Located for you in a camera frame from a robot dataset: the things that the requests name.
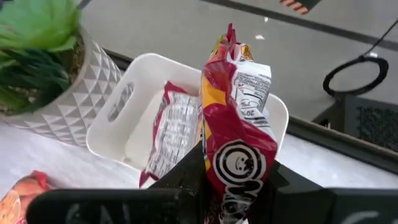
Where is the black cable with coil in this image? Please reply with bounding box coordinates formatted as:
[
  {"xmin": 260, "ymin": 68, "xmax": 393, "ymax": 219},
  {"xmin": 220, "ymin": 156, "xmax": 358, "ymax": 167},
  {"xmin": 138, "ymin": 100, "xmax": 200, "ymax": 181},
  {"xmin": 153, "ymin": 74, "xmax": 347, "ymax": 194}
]
[{"xmin": 322, "ymin": 18, "xmax": 398, "ymax": 98}]

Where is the orange Maruchan noodle pack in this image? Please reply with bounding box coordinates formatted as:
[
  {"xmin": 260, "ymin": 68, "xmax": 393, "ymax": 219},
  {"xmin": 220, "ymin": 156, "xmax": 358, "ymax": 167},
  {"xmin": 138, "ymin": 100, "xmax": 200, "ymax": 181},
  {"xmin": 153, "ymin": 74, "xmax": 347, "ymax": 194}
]
[{"xmin": 0, "ymin": 170, "xmax": 51, "ymax": 224}]

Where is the white plastic bin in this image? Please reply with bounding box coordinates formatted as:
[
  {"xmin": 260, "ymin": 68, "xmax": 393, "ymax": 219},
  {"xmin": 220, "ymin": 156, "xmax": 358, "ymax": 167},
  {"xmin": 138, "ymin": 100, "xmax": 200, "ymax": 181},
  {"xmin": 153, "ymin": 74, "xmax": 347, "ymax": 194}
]
[{"xmin": 86, "ymin": 52, "xmax": 290, "ymax": 172}]

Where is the red Maruchan noodle pack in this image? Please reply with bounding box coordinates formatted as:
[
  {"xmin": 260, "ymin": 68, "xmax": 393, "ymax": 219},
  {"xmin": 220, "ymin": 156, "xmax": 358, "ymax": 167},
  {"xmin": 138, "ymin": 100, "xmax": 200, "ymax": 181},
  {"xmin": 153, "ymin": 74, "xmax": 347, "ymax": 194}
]
[
  {"xmin": 139, "ymin": 80, "xmax": 203, "ymax": 189},
  {"xmin": 198, "ymin": 23, "xmax": 279, "ymax": 224}
]

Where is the black striped floor mat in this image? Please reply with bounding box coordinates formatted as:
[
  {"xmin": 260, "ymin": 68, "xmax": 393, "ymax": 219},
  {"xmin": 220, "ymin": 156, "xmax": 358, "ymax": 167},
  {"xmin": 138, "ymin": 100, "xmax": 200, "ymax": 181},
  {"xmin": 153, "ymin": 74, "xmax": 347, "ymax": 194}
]
[{"xmin": 278, "ymin": 0, "xmax": 323, "ymax": 16}]

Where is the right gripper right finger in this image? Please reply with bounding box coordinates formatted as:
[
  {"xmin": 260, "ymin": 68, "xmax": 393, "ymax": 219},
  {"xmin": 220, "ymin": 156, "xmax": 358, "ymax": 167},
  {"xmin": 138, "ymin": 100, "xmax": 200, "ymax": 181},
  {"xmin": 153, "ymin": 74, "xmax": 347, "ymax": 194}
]
[{"xmin": 248, "ymin": 160, "xmax": 398, "ymax": 224}]

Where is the succulent in white patterned pot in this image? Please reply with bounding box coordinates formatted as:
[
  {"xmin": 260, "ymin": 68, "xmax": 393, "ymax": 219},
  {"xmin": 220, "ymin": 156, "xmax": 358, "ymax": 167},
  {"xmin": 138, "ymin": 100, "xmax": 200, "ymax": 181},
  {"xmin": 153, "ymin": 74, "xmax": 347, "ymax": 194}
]
[{"xmin": 0, "ymin": 0, "xmax": 123, "ymax": 147}]

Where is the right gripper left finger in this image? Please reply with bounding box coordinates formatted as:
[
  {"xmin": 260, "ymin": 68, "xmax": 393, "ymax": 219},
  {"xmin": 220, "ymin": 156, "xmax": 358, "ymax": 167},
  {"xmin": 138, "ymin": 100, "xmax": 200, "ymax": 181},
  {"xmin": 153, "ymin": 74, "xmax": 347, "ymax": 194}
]
[{"xmin": 26, "ymin": 141, "xmax": 206, "ymax": 224}]

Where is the black computer case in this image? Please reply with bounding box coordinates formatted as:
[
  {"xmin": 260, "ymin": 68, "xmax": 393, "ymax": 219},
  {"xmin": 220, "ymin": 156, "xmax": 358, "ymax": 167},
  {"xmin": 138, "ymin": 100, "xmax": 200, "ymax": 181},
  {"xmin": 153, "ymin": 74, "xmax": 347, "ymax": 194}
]
[{"xmin": 312, "ymin": 95, "xmax": 398, "ymax": 154}]

